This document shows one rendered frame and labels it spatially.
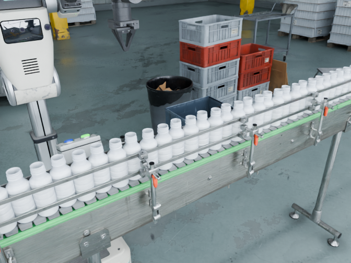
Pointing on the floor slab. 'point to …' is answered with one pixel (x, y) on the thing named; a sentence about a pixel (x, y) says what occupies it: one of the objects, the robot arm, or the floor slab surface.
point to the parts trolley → (269, 27)
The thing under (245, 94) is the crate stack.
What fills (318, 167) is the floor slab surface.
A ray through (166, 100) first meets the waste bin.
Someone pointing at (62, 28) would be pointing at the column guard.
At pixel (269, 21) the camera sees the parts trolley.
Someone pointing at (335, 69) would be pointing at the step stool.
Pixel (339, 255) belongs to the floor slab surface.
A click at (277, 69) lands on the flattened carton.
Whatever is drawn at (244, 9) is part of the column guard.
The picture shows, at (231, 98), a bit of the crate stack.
